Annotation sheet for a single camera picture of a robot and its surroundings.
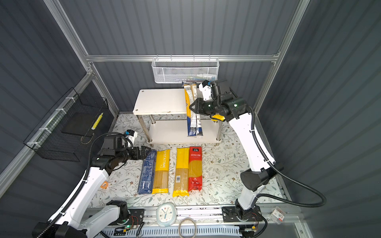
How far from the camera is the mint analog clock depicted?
709 mm

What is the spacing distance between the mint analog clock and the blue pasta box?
4.3 inches

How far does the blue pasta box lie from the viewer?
0.81 meters
